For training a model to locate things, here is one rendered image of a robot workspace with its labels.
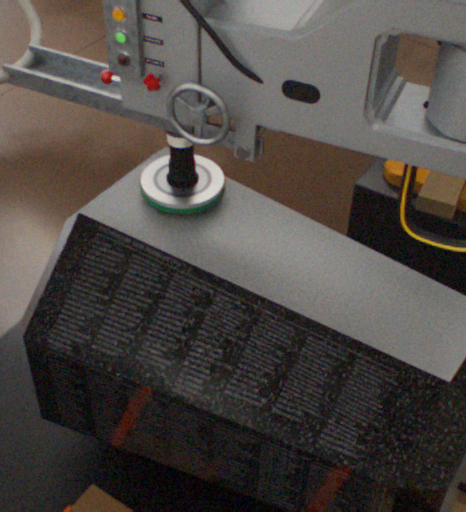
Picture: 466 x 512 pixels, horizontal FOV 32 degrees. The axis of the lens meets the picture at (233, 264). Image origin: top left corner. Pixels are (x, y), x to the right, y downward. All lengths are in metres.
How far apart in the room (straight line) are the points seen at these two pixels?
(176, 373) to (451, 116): 0.85
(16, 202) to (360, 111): 2.15
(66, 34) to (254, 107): 3.06
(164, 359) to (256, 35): 0.78
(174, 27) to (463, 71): 0.58
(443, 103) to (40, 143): 2.54
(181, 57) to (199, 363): 0.70
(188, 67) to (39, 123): 2.31
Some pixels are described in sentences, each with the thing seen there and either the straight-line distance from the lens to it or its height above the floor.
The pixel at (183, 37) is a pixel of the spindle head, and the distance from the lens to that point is 1.74.
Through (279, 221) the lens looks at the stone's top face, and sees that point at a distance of 2.07.
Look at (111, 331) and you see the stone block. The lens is 2.03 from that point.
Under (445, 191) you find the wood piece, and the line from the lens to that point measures 2.31.
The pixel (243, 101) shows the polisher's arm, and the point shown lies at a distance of 1.77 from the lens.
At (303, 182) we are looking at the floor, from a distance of 3.62.
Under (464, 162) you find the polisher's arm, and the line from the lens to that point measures 1.69.
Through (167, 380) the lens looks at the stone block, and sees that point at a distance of 1.96.
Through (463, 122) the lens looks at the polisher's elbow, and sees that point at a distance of 1.65.
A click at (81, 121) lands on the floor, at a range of 4.01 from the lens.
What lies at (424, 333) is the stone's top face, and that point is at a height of 0.87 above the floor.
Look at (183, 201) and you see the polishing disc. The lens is 2.03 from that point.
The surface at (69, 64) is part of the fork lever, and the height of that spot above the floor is 1.14.
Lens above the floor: 2.21
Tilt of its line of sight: 44 degrees down
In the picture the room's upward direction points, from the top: 2 degrees clockwise
